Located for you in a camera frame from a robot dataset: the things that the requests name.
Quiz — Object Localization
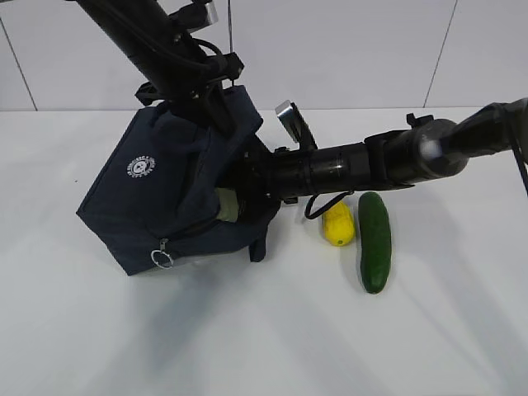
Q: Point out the navy blue lunch bag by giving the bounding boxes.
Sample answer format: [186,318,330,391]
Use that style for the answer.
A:
[77,86,280,276]

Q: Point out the yellow toy corn cob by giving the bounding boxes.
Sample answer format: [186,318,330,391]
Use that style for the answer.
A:
[322,201,356,247]

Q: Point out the green lidded glass container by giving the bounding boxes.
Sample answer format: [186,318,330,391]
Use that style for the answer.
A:
[215,188,241,223]

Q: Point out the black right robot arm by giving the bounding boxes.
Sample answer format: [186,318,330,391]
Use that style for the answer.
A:
[237,98,527,202]

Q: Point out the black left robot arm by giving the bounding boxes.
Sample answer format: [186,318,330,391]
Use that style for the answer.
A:
[78,1,244,139]

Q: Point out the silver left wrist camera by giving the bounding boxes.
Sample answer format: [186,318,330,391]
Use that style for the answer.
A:
[169,0,219,33]

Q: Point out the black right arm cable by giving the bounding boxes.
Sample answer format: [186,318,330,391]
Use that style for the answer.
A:
[304,190,356,220]

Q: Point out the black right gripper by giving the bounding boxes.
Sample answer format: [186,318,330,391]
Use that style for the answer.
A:
[237,144,314,210]

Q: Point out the green cucumber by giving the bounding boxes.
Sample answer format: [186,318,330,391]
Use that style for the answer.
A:
[358,191,392,295]

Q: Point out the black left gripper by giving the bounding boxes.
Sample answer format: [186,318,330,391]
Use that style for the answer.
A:
[135,51,243,134]

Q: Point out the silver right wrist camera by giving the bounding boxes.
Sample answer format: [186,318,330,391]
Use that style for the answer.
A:
[275,100,318,150]

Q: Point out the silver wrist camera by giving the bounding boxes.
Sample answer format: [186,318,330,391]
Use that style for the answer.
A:
[275,100,318,150]
[169,0,219,33]

